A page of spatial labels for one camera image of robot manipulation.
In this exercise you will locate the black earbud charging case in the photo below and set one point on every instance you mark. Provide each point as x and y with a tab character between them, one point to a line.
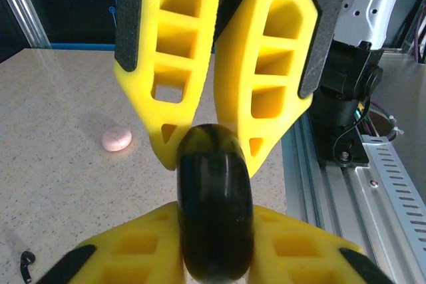
216	197

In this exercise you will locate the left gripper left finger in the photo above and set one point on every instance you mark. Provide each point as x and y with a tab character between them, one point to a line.
133	250

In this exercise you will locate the pink earbud charging case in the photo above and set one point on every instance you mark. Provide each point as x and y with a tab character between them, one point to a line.
116	138

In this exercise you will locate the aluminium mounting rail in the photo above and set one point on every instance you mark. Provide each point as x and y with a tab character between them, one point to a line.
319	204

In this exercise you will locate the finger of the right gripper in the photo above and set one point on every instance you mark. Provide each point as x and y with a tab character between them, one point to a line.
148	81
239	81

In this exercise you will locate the aluminium frame post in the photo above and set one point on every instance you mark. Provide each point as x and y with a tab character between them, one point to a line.
23	14

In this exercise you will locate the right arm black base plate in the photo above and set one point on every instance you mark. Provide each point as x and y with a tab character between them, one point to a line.
352	159

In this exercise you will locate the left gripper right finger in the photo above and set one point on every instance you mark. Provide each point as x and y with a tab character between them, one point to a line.
299	257

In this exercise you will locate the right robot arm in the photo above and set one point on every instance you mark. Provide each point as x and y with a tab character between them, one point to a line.
352	74

